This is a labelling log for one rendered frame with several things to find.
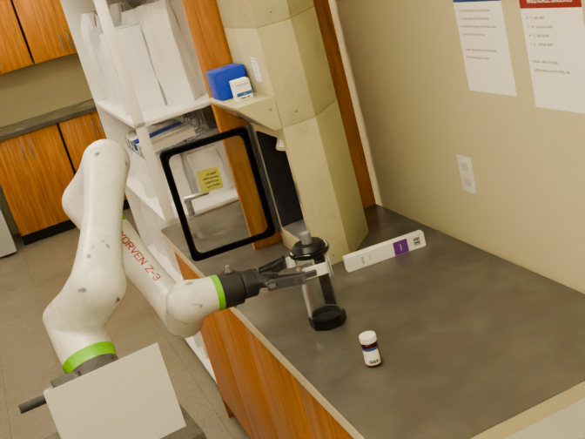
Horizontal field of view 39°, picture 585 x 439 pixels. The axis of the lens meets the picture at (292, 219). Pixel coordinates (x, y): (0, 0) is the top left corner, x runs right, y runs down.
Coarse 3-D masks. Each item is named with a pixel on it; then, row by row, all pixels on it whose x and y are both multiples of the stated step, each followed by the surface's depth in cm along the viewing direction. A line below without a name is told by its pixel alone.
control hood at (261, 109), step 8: (256, 96) 250; (264, 96) 246; (216, 104) 261; (224, 104) 253; (232, 104) 247; (240, 104) 244; (248, 104) 241; (256, 104) 241; (264, 104) 242; (272, 104) 243; (240, 112) 242; (248, 112) 240; (256, 112) 241; (264, 112) 242; (272, 112) 243; (256, 120) 242; (264, 120) 243; (272, 120) 244; (272, 128) 244; (280, 128) 246
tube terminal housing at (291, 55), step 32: (256, 32) 237; (288, 32) 240; (320, 32) 258; (288, 64) 242; (320, 64) 256; (288, 96) 244; (320, 96) 254; (256, 128) 270; (288, 128) 246; (320, 128) 251; (288, 160) 251; (320, 160) 252; (320, 192) 255; (352, 192) 270; (320, 224) 257; (352, 224) 267
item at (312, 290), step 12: (324, 240) 219; (300, 264) 216; (312, 264) 215; (324, 276) 216; (312, 288) 217; (324, 288) 217; (336, 288) 221; (312, 300) 219; (324, 300) 218; (336, 300) 220; (312, 312) 221; (324, 312) 219; (336, 312) 220
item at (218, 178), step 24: (216, 144) 272; (240, 144) 275; (192, 168) 272; (216, 168) 275; (240, 168) 277; (192, 192) 275; (216, 192) 277; (240, 192) 279; (192, 216) 277; (216, 216) 279; (240, 216) 281; (264, 216) 283; (216, 240) 281
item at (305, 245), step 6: (300, 234) 216; (306, 234) 215; (300, 240) 220; (306, 240) 216; (312, 240) 217; (318, 240) 217; (294, 246) 217; (300, 246) 216; (306, 246) 215; (312, 246) 214; (318, 246) 215; (294, 252) 216; (300, 252) 214; (306, 252) 214; (312, 252) 214
